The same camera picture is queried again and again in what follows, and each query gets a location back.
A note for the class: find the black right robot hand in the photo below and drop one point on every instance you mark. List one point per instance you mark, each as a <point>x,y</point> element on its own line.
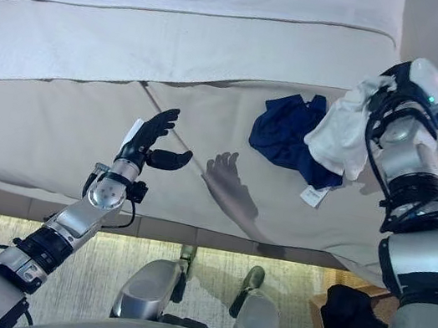
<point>424,81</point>

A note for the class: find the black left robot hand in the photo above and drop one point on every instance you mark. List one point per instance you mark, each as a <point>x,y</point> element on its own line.
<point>143,138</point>

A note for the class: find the white t-shirt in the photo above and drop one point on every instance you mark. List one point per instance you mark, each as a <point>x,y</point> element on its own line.
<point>339,134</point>

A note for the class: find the navy blue shorts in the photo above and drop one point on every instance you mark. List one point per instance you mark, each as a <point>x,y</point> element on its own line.
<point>279,136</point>

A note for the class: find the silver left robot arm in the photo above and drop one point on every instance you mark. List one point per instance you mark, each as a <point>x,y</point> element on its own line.
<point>77,224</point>

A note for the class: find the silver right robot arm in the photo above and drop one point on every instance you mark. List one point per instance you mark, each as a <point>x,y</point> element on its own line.
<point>418,259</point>

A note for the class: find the bed with beige cover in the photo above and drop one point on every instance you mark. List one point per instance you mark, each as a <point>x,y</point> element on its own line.
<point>58,135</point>

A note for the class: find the cream duvet with grey piping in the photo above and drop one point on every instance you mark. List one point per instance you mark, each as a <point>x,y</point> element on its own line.
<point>138,43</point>

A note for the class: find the dark left robot foot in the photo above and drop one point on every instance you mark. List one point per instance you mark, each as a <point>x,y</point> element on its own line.
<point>188,254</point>

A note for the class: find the dark robot foot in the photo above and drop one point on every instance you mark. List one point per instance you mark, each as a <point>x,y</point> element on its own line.
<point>188,254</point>
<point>254,278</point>

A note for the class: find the silver left robot leg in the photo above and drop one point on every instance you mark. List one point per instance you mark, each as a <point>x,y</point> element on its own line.
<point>146,287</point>

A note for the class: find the grey woven rug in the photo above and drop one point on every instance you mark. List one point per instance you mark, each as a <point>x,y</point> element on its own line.
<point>76,275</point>

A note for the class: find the dark right robot foot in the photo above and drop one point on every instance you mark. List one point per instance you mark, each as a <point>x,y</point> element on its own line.
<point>254,278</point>

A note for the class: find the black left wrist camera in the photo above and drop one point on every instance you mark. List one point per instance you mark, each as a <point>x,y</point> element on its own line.
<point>139,192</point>

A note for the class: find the beige upholstered bed frame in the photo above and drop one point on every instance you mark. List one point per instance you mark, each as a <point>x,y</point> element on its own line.
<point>66,211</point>

